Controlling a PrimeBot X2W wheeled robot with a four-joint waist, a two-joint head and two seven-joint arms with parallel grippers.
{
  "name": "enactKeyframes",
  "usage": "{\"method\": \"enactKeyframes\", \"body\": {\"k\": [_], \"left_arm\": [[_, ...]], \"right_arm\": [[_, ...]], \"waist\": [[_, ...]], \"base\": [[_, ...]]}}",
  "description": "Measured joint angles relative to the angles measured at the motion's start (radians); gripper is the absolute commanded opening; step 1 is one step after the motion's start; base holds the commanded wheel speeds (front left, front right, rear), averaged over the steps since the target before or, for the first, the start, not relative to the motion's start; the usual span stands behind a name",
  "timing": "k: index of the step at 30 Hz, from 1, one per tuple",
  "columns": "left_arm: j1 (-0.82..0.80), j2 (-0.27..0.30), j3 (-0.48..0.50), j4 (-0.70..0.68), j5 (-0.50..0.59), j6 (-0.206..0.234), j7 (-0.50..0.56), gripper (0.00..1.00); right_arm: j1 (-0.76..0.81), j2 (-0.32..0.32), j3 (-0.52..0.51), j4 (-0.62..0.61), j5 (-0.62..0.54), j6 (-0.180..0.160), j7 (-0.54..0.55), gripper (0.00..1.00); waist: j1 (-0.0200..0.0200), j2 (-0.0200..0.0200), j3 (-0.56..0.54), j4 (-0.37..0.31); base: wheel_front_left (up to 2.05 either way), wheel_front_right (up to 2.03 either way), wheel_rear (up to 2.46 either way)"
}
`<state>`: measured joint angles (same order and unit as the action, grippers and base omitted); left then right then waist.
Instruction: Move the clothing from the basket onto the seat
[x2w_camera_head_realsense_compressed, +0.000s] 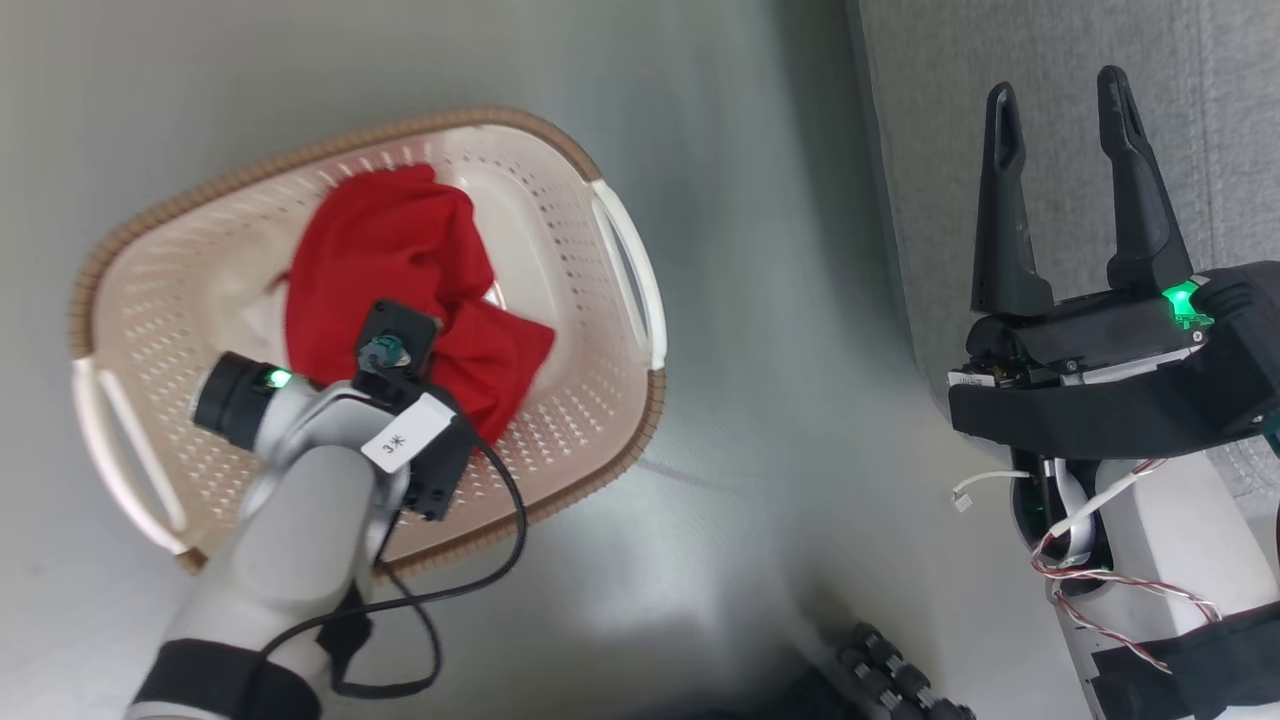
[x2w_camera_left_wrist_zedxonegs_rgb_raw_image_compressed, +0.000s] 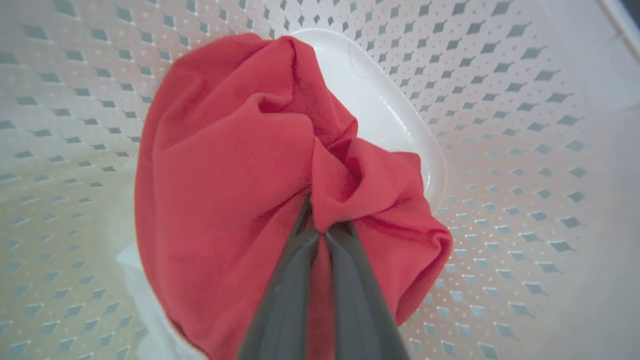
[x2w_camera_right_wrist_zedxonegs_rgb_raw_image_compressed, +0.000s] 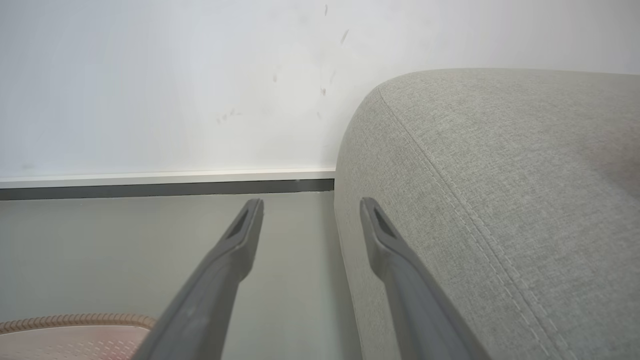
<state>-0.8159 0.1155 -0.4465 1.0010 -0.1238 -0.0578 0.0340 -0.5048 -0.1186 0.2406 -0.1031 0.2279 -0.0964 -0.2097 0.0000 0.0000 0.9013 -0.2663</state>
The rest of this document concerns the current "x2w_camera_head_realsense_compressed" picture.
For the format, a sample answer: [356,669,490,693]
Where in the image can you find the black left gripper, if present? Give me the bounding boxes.
[398,398,478,523]

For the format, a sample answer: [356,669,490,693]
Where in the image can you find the cream perforated laundry basket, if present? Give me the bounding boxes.
[68,107,669,579]

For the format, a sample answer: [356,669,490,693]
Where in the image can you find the red cloth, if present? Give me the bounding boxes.
[283,163,557,447]

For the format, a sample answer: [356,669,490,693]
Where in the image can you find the grey fabric sofa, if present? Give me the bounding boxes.
[848,0,1280,501]

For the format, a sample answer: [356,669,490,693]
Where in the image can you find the thin black cable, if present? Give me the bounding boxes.
[258,430,530,701]

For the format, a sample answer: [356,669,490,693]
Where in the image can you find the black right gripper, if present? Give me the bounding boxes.
[947,65,1280,461]

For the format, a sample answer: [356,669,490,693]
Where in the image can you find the white wire with connector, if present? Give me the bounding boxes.
[952,468,1037,513]

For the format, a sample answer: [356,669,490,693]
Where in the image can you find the white cable tag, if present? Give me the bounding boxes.
[360,393,457,475]

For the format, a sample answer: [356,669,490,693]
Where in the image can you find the red and white twisted wires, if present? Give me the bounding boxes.
[1030,458,1227,677]

